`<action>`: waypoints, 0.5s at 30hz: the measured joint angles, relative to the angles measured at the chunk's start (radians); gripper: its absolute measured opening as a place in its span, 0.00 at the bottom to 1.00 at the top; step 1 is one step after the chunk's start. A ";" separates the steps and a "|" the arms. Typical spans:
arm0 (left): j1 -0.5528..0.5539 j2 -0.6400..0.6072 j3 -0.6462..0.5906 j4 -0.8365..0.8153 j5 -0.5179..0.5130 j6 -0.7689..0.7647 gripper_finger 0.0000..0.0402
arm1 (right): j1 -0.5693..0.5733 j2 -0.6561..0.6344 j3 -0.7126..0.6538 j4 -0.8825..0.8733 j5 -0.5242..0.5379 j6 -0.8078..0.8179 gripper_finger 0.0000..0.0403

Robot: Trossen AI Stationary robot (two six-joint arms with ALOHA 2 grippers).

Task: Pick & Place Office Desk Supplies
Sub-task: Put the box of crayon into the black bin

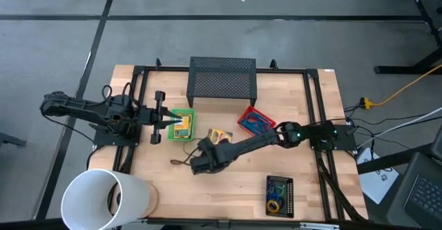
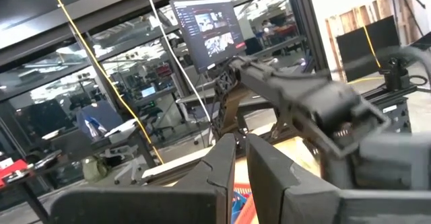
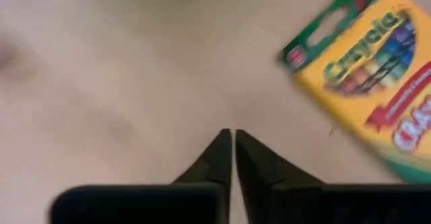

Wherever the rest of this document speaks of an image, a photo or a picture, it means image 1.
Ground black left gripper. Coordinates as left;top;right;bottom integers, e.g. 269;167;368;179
137;90;184;146

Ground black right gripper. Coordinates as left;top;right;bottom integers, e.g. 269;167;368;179
189;136;238;176

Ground green plastic basket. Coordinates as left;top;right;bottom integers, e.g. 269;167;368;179
167;108;197;142

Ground red plastic basket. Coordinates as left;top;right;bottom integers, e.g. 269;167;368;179
236;105;278;137

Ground blue coil wristband keyring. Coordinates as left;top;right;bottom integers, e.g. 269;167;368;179
267;183;279;203

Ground yellow coil wristband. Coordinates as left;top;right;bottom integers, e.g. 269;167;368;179
266;200;281;214

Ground black desk legs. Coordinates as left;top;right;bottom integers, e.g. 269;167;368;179
374;0;442;75

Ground black mesh shelf riser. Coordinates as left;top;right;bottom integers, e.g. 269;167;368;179
187;57;259;110

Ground black plastic basket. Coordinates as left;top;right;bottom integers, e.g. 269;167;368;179
265;175;295;219

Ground white cylinder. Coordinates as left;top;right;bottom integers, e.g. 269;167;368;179
60;168;151;230

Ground silver label plate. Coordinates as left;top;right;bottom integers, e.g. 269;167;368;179
299;222;341;230

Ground black chair base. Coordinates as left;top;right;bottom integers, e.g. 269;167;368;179
0;119;28;148

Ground white box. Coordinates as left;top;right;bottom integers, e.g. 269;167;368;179
355;146;401;205

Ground dark grey laptop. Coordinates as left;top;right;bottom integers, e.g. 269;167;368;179
386;152;442;229

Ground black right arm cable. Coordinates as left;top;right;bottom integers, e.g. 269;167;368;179
171;138;203;167

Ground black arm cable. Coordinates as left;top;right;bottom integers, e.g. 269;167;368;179
101;82;141;108
171;138;203;167

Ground black aluminium table frame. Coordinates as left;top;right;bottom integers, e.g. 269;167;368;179
113;57;370;224

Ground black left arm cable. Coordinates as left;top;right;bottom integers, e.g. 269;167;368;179
101;82;141;108

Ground yellow power cable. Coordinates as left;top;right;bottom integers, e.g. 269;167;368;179
361;64;442;111

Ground white floor cable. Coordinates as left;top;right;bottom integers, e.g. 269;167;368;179
358;106;442;146

